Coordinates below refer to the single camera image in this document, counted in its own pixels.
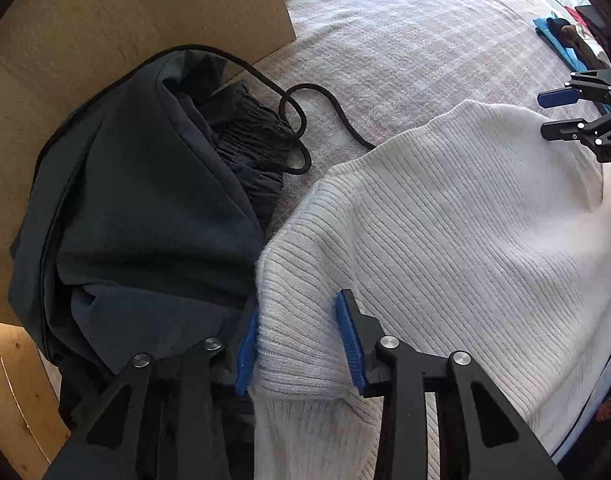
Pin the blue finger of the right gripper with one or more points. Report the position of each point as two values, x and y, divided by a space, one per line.
558 97
565 130

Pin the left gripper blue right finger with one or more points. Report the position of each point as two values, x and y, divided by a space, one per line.
360 334

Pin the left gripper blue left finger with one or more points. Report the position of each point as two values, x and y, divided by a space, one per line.
246 349

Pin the cream ribbed knit cardigan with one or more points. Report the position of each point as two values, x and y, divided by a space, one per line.
471 232

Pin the dark brown folded garment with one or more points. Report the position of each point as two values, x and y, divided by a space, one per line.
570 38

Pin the blue folded garment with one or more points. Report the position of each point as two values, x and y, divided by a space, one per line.
548 29

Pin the pink folded garment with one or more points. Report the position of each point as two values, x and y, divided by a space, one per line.
576 16

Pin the dark green black jacket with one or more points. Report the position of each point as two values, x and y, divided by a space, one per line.
148 210

